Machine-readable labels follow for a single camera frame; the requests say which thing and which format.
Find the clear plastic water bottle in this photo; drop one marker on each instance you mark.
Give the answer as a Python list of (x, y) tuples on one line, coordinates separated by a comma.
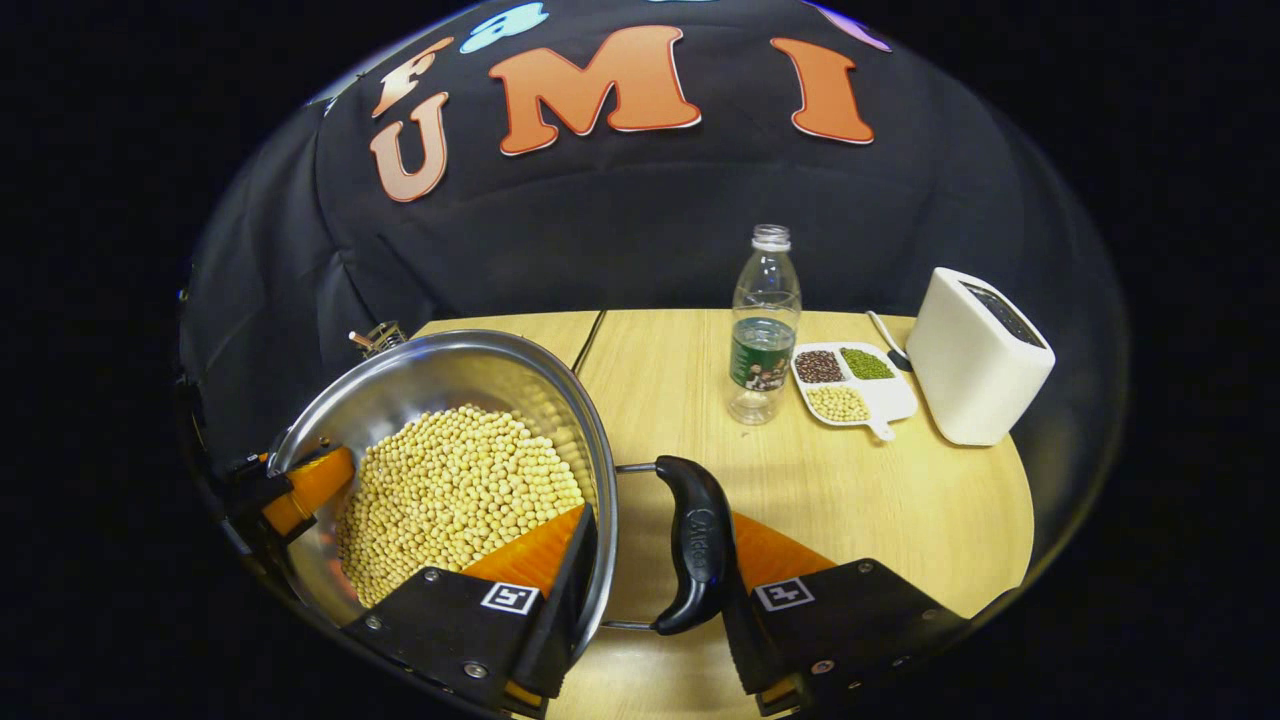
[(765, 300)]

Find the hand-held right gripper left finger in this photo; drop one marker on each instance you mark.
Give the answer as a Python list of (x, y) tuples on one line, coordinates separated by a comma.
[(565, 620)]

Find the pile of yellow soybeans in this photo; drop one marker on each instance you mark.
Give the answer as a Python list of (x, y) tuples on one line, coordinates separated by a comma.
[(450, 490)]

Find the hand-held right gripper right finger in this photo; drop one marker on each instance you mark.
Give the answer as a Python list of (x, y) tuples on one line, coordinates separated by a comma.
[(860, 620)]

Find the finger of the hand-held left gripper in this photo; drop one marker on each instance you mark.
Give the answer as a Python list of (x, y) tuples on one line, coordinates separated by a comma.
[(315, 485)]

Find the white divided bean dish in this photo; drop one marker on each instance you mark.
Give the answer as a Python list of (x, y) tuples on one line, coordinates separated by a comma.
[(885, 398)]

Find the white toaster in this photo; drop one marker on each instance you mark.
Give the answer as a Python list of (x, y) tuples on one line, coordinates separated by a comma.
[(970, 370)]

